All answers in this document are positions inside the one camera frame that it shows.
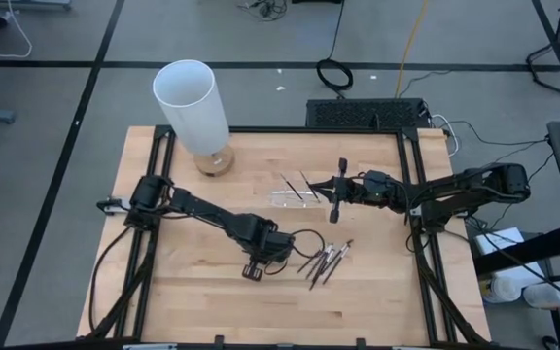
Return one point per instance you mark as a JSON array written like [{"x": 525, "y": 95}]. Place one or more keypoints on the black pen thin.
[{"x": 292, "y": 187}]

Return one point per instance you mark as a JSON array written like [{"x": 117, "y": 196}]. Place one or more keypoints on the clear acrylic organizer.
[{"x": 280, "y": 197}]

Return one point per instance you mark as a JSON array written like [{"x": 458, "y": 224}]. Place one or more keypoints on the white shade wooden base lamp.
[{"x": 192, "y": 107}]

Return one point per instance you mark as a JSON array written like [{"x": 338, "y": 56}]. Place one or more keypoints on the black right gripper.
[{"x": 353, "y": 190}]

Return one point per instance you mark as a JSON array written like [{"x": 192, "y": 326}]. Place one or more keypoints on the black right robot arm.
[{"x": 455, "y": 187}]

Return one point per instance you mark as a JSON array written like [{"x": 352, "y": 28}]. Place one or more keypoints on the black pen silver tip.
[{"x": 338, "y": 261}]

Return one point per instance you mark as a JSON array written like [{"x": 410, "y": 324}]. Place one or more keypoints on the black aluminium table frame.
[{"x": 285, "y": 129}]

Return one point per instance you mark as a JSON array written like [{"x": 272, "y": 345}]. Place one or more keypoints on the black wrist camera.
[
  {"x": 376, "y": 182},
  {"x": 277, "y": 244}
]

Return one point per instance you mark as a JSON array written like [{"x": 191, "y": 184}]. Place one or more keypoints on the black keyboard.
[{"x": 367, "y": 114}]

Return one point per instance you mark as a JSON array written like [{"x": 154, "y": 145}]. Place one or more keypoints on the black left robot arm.
[{"x": 202, "y": 206}]

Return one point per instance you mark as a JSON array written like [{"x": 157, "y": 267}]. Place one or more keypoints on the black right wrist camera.
[{"x": 376, "y": 182}]

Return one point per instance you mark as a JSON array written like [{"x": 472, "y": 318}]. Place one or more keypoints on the white box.
[{"x": 501, "y": 240}]

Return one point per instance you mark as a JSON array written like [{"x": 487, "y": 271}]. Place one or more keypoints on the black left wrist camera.
[{"x": 277, "y": 244}]

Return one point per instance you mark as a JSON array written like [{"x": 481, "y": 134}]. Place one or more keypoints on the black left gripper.
[{"x": 255, "y": 265}]

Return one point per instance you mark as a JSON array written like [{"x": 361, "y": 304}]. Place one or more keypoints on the white roll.
[
  {"x": 503, "y": 290},
  {"x": 547, "y": 295}
]

